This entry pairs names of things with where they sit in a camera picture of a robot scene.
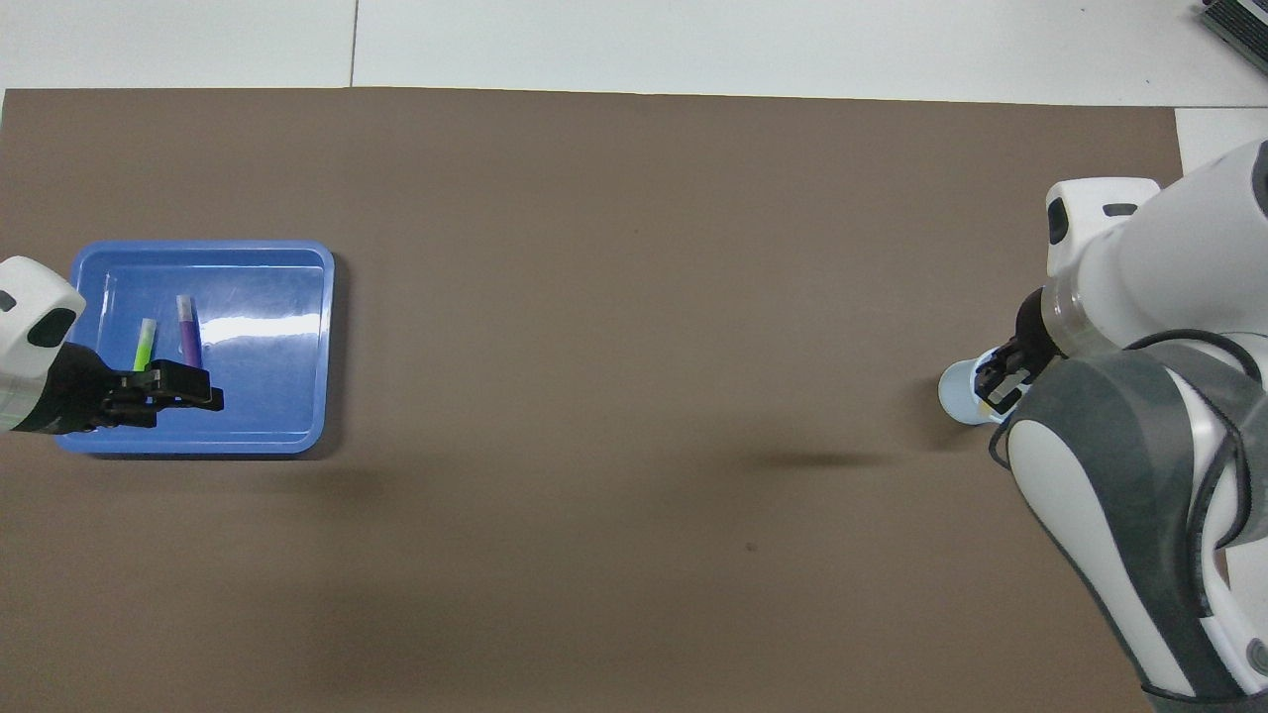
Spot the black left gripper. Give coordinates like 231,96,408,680
12,342,226,438

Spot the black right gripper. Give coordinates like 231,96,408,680
974,287,1069,416

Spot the purple pen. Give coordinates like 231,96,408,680
176,294,204,365

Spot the pale blue mesh cup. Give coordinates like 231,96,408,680
938,352,1021,427

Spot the blue plastic tray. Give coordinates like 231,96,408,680
52,240,336,457

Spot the brown table mat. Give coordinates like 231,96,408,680
0,87,1190,713

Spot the grey ribbed device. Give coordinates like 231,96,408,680
1199,0,1268,75

